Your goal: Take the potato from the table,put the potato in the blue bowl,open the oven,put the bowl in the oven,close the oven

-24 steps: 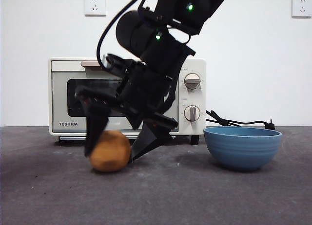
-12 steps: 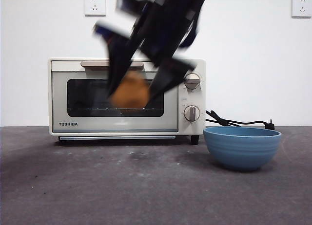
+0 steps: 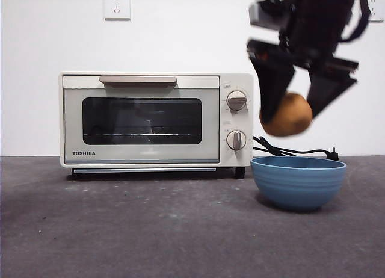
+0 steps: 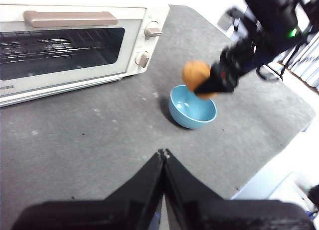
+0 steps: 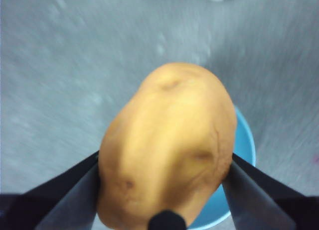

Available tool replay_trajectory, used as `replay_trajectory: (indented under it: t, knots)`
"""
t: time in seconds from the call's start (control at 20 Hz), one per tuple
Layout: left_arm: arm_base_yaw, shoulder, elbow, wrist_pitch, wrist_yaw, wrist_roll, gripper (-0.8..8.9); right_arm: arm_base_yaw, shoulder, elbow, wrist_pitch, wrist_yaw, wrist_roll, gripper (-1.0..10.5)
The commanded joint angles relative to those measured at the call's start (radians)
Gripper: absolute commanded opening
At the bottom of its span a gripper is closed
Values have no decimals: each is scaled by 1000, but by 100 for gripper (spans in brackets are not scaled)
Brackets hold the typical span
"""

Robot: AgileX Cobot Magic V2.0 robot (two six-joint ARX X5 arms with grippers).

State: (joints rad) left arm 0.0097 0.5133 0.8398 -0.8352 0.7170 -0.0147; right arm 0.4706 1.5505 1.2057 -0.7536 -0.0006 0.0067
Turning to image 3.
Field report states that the brown potato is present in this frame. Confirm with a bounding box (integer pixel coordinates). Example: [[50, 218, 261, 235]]
[[259, 92, 313, 137]]

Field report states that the blue ribbed bowl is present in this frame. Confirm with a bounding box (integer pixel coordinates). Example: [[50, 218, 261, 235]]
[[251, 156, 347, 212]]

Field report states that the glass oven door beige handle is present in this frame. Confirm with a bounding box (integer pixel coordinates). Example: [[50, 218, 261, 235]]
[[62, 75, 221, 164]]

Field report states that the beige oven knob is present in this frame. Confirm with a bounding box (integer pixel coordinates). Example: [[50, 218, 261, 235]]
[[226, 130, 247, 152], [226, 90, 249, 112]]

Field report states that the cream toaster oven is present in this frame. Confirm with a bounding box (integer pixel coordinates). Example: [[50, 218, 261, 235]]
[[58, 72, 255, 180]]

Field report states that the metal crumb tray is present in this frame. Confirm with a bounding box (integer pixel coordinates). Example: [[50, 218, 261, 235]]
[[73, 168, 217, 173]]

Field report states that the black power cable with plug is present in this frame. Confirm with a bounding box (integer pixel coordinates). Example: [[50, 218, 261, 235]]
[[252, 135, 340, 162]]

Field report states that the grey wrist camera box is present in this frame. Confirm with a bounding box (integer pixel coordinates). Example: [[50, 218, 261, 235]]
[[248, 0, 297, 29]]

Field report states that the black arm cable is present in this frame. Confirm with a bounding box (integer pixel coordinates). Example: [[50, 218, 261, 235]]
[[338, 0, 371, 43]]

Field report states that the white wall socket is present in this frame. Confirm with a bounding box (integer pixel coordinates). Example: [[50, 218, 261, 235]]
[[104, 0, 132, 21], [367, 0, 385, 23]]

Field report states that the metal wire oven rack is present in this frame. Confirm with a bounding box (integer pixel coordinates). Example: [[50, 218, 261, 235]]
[[83, 132, 202, 138]]

